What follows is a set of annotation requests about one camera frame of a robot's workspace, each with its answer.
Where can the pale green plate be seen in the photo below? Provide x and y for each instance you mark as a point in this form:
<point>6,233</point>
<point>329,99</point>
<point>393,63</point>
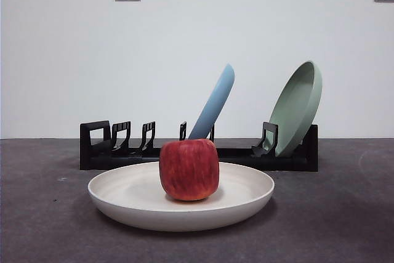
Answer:
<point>292,115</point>

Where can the red yellow apple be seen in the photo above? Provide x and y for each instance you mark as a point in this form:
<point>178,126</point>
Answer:
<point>189,170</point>

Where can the black plastic plate rack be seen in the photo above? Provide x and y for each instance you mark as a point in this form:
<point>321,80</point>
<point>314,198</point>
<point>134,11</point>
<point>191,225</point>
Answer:
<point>86,155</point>

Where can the light blue plate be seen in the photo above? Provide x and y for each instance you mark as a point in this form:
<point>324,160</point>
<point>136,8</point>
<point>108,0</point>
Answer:
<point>215,99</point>

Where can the cream yellow plate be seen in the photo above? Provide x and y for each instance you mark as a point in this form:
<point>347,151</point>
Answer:
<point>129,195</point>

